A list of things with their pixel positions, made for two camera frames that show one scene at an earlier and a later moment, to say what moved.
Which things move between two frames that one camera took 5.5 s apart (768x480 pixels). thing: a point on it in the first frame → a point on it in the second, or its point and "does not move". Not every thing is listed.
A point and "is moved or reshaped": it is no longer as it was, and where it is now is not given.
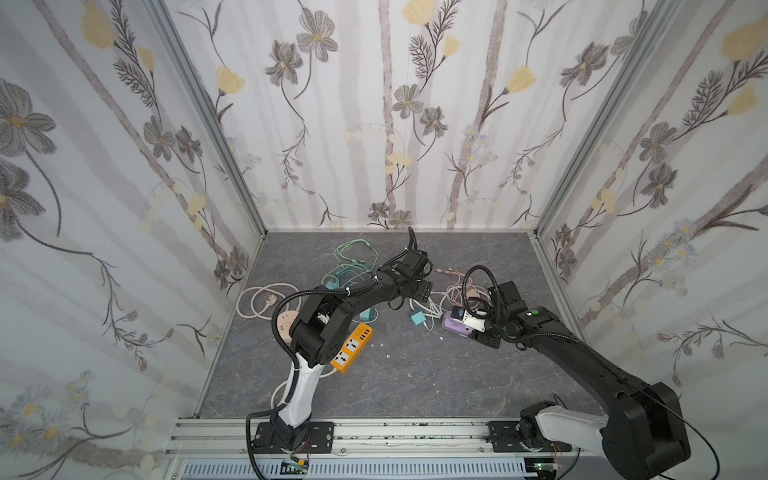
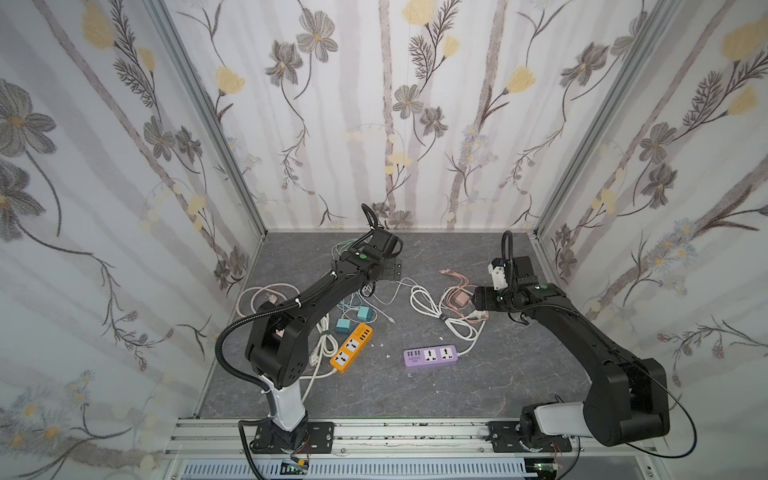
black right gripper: x=487 y=335 → x=480 y=298
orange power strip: x=355 y=343 does not move
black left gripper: x=421 y=289 → x=389 y=269
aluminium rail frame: x=221 y=448 does not move
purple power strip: x=454 y=326 is moved or reshaped
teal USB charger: x=418 y=317 → x=365 y=313
